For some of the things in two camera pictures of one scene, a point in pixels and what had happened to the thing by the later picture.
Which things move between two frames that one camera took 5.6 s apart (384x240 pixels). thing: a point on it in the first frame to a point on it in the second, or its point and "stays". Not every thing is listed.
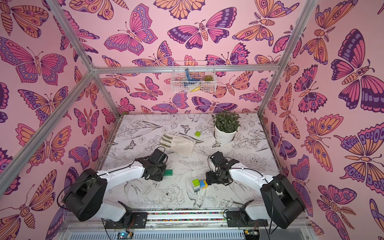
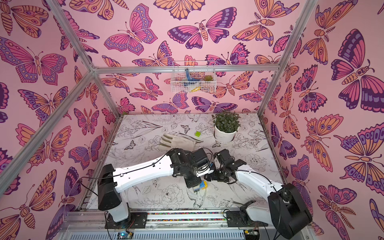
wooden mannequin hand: [179, 143] stays
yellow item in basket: [196, 89] stays
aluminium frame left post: [56, 8] stays
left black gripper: [158, 178] to [197, 183]
